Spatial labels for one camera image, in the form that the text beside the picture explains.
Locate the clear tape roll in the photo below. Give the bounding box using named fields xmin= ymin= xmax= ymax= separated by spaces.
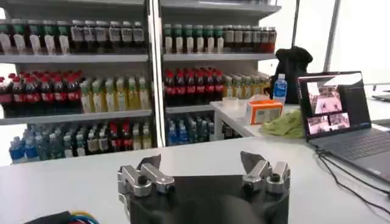
xmin=222 ymin=96 xmax=240 ymax=108

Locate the white desk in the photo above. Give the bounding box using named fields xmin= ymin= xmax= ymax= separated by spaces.
xmin=209 ymin=99 xmax=306 ymax=141

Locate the multicoloured wire bundle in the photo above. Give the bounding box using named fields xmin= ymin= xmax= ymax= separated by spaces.
xmin=67 ymin=210 xmax=101 ymax=224

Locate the orange tissue box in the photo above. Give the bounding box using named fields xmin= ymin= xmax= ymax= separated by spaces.
xmin=245 ymin=94 xmax=285 ymax=125

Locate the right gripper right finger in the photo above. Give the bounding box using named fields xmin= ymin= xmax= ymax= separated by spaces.
xmin=239 ymin=150 xmax=291 ymax=195

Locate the grey laptop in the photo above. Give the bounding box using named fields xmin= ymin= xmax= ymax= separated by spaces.
xmin=296 ymin=71 xmax=390 ymax=184

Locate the black laptop cable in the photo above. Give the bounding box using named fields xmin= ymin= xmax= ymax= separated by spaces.
xmin=314 ymin=147 xmax=390 ymax=195
xmin=316 ymin=150 xmax=390 ymax=215

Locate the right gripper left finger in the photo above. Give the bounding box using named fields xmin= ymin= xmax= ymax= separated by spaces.
xmin=116 ymin=153 xmax=176 ymax=198

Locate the water bottle with blue label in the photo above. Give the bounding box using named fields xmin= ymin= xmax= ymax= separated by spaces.
xmin=272 ymin=73 xmax=288 ymax=105

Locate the shelf rack with bottles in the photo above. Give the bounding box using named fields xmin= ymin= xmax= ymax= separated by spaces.
xmin=0 ymin=0 xmax=160 ymax=166
xmin=151 ymin=0 xmax=282 ymax=147

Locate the green cloth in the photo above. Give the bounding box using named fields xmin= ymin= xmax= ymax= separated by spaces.
xmin=260 ymin=108 xmax=306 ymax=139

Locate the black bag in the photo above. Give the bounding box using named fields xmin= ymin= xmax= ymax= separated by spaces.
xmin=269 ymin=46 xmax=314 ymax=105

